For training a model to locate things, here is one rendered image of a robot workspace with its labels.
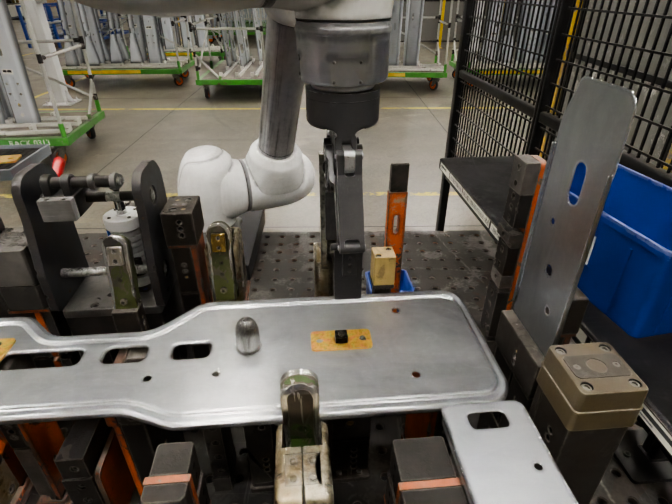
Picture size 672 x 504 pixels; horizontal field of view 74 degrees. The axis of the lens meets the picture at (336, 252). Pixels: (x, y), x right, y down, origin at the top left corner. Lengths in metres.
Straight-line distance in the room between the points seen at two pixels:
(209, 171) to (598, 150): 0.96
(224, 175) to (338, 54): 0.89
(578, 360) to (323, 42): 0.43
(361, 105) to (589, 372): 0.38
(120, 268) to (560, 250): 0.61
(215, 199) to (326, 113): 0.87
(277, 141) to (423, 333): 0.73
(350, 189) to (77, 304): 0.57
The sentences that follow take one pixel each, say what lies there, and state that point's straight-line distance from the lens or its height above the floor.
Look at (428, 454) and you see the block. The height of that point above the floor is 0.98.
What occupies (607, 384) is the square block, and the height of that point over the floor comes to 1.06.
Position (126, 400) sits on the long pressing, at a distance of 0.62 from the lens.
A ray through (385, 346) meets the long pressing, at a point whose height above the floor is 1.00.
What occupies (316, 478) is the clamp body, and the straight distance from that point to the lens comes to 0.45.
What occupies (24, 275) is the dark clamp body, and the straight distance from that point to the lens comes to 0.86.
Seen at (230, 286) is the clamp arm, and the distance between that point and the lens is 0.74.
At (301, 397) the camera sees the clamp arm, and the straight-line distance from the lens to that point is 0.43.
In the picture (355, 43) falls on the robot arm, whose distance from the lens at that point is 0.43.
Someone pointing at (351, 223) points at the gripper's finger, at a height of 1.23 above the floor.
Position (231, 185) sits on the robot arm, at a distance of 1.29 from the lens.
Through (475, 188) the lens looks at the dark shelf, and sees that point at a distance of 1.06.
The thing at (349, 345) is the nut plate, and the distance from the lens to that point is 0.62.
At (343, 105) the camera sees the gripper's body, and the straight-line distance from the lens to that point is 0.45.
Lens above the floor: 1.43
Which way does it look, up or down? 31 degrees down
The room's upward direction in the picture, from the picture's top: straight up
